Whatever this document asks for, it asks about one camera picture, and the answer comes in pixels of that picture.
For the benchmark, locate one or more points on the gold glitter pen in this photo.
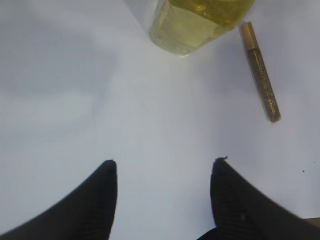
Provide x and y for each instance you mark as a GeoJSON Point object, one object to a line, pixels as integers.
{"type": "Point", "coordinates": [259, 72]}

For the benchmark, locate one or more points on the yellow tea bottle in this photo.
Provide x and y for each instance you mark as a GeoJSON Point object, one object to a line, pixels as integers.
{"type": "Point", "coordinates": [183, 26]}

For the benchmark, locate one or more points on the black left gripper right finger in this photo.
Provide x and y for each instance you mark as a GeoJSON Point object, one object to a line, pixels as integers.
{"type": "Point", "coordinates": [241, 212]}

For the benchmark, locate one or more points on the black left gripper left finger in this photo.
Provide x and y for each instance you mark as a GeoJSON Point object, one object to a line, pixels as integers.
{"type": "Point", "coordinates": [87, 213]}

